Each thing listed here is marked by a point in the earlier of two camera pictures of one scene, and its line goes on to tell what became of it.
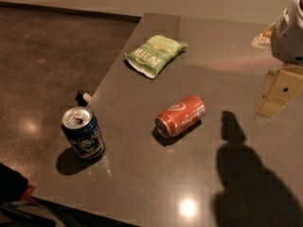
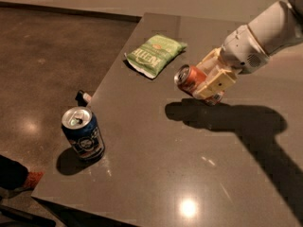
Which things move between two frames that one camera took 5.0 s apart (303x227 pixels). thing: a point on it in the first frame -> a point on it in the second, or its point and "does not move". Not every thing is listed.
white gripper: x=288 y=42 -> x=242 y=50
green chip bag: x=152 y=56 does not move
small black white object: x=82 y=98 does not move
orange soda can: x=178 y=119 -> x=187 y=78
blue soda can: x=82 y=132 does not move
